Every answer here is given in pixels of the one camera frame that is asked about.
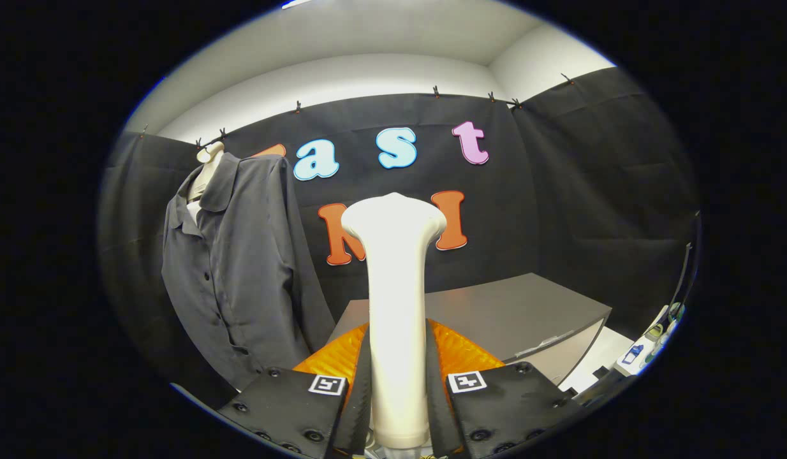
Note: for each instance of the grey cabinet with dark top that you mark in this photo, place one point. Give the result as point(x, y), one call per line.
point(495, 312)

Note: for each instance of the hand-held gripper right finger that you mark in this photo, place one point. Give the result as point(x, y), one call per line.
point(435, 414)

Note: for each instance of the dark grey button shirt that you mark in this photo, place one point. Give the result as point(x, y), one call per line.
point(240, 274)

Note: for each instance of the clear bottle with green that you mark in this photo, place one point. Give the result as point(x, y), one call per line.
point(675, 312)

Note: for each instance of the white power strip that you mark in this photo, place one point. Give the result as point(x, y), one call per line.
point(597, 354)

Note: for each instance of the olive green round container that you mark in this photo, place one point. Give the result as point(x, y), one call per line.
point(654, 331)

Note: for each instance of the white clothes hanger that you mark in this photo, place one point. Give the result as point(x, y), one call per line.
point(208, 166)

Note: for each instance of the small blue bottle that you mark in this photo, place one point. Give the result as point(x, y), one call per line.
point(632, 354)

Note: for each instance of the black backdrop cloth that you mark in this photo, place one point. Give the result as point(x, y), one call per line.
point(559, 191)

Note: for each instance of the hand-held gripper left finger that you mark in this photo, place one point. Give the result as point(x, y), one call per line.
point(360, 414)

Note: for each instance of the white garment steamer head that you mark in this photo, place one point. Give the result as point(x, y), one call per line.
point(397, 287)

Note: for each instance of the white side table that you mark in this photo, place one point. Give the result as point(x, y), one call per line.
point(623, 368)

